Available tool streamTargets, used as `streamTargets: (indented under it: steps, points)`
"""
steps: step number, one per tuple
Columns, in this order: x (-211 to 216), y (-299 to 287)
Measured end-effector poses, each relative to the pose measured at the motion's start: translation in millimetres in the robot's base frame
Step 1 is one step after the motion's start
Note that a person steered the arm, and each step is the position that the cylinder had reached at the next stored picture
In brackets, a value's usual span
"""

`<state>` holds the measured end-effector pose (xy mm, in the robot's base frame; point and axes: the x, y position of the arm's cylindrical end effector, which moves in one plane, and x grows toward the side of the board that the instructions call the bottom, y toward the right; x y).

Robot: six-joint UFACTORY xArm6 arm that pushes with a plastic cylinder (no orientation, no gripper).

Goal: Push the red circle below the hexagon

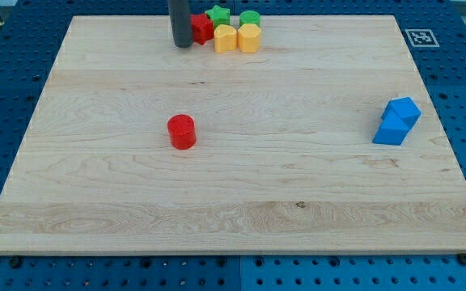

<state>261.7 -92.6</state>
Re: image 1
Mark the blue triangle block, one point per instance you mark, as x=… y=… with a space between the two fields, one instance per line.
x=392 y=130

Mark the red star block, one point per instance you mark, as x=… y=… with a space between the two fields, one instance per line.
x=202 y=27

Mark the wooden board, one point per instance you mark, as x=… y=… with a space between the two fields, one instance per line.
x=284 y=162

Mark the green cylinder block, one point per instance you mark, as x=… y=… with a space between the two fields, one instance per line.
x=249 y=17

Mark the white fiducial marker tag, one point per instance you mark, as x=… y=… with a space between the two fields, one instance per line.
x=421 y=38

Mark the blue cube block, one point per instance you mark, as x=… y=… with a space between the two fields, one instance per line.
x=405 y=109

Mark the yellow hexagon block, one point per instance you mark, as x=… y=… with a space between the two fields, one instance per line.
x=249 y=38

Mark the green star block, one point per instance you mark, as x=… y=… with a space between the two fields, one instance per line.
x=218 y=15

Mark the red cylinder block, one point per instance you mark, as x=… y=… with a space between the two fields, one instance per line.
x=182 y=131

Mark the yellow heart block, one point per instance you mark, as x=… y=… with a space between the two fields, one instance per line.
x=225 y=38

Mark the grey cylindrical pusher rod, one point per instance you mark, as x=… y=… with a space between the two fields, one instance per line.
x=180 y=18

